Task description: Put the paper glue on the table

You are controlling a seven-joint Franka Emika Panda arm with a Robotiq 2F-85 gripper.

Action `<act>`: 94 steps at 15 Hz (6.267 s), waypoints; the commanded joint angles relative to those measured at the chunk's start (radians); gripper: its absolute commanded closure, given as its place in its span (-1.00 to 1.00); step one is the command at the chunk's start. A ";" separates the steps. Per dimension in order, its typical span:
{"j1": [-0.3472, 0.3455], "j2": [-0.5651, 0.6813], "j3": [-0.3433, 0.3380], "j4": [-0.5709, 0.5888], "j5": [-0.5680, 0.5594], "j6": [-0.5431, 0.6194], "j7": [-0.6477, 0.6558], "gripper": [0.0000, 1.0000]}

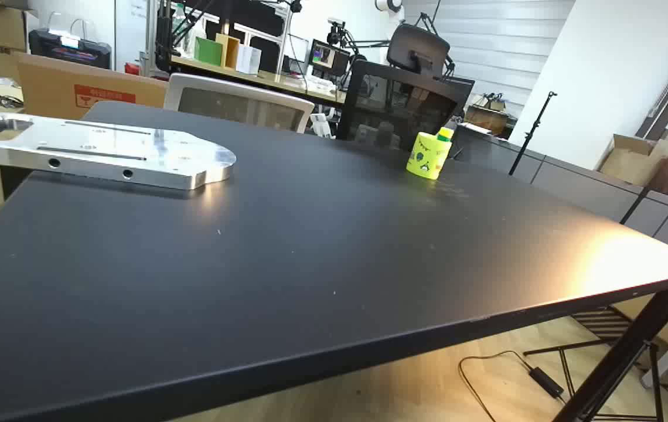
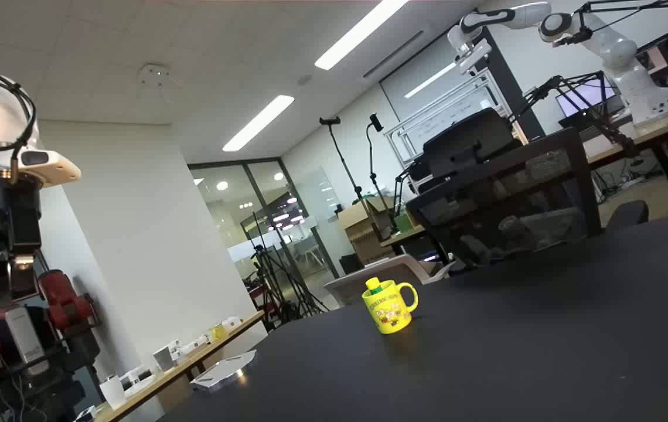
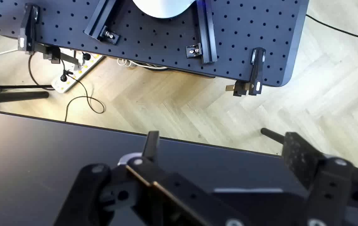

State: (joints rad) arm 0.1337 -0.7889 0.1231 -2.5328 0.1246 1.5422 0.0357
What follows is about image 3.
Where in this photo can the black tripod legs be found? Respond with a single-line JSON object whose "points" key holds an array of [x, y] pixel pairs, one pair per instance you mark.
{"points": [[7, 96]]}

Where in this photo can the black clamp with brass pin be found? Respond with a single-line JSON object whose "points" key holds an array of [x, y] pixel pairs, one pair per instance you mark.
{"points": [[257, 70]]}

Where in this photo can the black rod tip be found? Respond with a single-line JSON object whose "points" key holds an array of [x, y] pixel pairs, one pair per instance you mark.
{"points": [[272, 135]]}

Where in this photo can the white power strip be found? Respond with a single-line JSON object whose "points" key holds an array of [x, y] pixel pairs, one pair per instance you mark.
{"points": [[76, 71]]}

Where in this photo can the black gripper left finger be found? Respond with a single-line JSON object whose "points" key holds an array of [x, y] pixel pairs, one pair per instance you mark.
{"points": [[174, 196]]}

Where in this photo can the blue perforated breadboard table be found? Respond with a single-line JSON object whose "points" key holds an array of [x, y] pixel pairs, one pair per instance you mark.
{"points": [[245, 30]]}

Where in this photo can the white round disc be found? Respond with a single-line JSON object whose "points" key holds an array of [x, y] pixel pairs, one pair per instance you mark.
{"points": [[164, 8]]}

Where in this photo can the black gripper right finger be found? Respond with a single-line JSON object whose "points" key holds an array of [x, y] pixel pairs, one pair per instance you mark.
{"points": [[333, 189]]}

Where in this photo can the long aluminium rail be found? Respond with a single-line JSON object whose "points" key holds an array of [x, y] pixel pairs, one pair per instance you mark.
{"points": [[206, 33]]}

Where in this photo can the short aluminium rail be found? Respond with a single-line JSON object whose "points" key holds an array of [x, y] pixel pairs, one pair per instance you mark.
{"points": [[101, 21]]}

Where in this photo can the black clamp with white tag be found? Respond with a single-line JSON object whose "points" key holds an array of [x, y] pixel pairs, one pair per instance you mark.
{"points": [[31, 26]]}

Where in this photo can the small white round rim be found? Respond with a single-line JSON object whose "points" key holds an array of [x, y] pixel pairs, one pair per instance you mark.
{"points": [[125, 159]]}

